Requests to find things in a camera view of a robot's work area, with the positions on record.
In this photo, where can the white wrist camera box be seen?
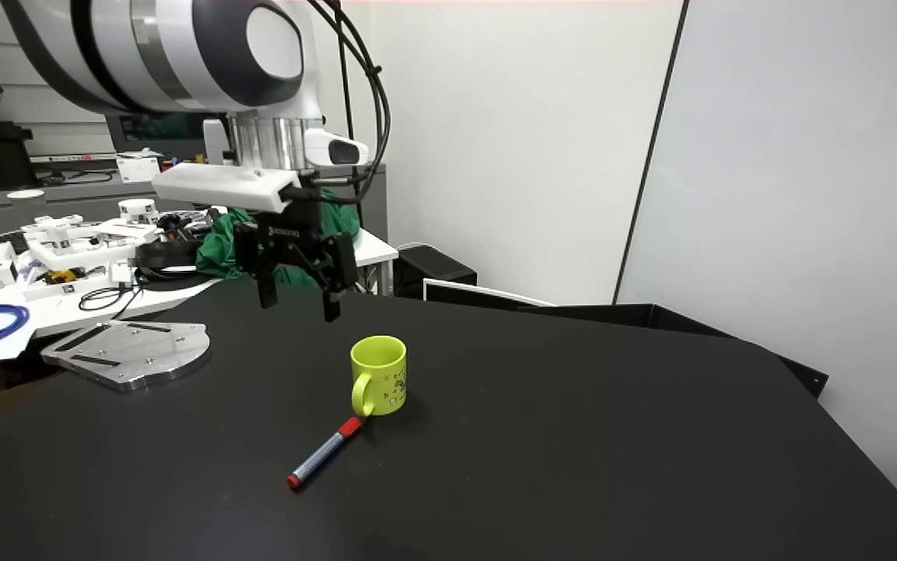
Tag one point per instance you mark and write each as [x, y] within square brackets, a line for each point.
[220, 188]

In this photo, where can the blue marker with red caps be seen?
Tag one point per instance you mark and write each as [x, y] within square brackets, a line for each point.
[322, 455]

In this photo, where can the white plastic printed parts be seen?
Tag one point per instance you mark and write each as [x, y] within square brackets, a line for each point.
[75, 244]

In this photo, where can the white desk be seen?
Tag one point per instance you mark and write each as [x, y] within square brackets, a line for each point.
[44, 310]

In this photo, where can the silver metal mounting plate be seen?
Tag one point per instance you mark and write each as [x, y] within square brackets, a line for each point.
[124, 348]

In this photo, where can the green cloth heap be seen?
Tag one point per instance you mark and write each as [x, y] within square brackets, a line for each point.
[214, 253]

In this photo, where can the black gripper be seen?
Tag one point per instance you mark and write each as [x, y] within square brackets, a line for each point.
[297, 240]

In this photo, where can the yellow-green plastic cup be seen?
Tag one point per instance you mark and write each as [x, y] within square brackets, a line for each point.
[379, 375]

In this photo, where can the black computer case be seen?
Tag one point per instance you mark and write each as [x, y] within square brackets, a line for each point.
[435, 268]

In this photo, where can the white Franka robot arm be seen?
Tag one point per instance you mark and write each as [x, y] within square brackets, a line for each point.
[156, 51]

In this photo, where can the small white box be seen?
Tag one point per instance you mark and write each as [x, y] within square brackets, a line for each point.
[139, 166]

